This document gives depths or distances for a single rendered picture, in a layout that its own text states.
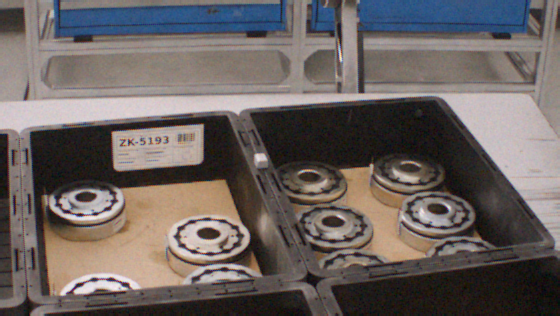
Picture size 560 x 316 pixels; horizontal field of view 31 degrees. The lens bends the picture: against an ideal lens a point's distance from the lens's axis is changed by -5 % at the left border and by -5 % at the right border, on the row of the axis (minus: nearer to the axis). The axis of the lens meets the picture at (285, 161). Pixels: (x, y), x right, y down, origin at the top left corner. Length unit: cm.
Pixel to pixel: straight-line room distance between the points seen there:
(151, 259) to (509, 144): 83
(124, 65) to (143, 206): 244
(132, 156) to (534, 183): 72
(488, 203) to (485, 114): 67
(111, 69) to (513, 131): 212
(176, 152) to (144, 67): 238
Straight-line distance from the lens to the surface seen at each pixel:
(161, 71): 379
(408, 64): 393
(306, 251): 116
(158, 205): 143
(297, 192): 140
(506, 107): 207
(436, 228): 135
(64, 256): 133
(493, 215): 136
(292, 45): 331
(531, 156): 190
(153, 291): 110
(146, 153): 144
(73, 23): 328
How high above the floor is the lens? 158
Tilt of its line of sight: 29 degrees down
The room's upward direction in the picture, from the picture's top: 3 degrees clockwise
